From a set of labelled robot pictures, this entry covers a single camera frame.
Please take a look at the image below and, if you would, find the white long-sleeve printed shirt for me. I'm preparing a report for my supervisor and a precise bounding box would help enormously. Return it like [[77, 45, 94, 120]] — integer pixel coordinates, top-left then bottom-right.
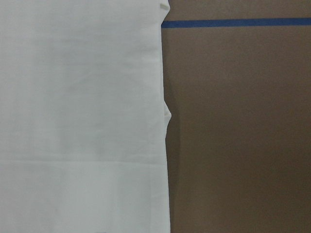
[[0, 0, 171, 233]]

